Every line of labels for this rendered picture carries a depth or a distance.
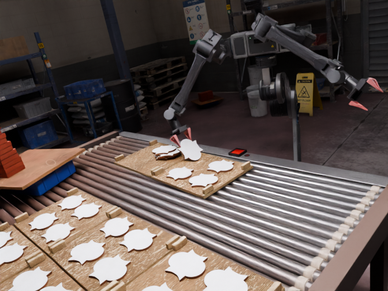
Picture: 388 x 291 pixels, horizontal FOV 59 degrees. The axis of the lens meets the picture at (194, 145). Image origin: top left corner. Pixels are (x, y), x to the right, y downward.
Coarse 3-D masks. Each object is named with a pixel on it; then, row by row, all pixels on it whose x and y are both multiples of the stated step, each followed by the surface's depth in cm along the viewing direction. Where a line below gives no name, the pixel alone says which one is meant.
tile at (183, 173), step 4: (176, 168) 184; (180, 168) 183; (184, 168) 182; (172, 172) 180; (176, 172) 179; (180, 172) 178; (184, 172) 177; (188, 172) 177; (168, 176) 177; (172, 176) 176; (176, 176) 175; (180, 176) 174; (184, 176) 173; (188, 176) 172; (176, 180) 173
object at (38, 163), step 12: (24, 156) 224; (36, 156) 219; (48, 156) 215; (60, 156) 210; (72, 156) 207; (36, 168) 198; (48, 168) 195; (0, 180) 191; (12, 180) 187; (24, 180) 184; (36, 180) 184
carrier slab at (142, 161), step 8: (160, 144) 228; (168, 144) 225; (136, 152) 222; (144, 152) 219; (120, 160) 215; (128, 160) 212; (136, 160) 210; (144, 160) 207; (152, 160) 205; (160, 160) 202; (168, 160) 200; (176, 160) 198; (128, 168) 201; (136, 168) 198; (144, 168) 195; (152, 168) 193
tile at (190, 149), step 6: (180, 144) 194; (186, 144) 194; (192, 144) 195; (180, 150) 192; (186, 150) 192; (192, 150) 193; (198, 150) 194; (186, 156) 190; (192, 156) 191; (198, 156) 192
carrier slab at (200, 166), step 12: (204, 156) 195; (216, 156) 192; (168, 168) 189; (192, 168) 183; (204, 168) 180; (240, 168) 172; (252, 168) 173; (156, 180) 181; (168, 180) 175; (180, 180) 172; (228, 180) 163; (192, 192) 158
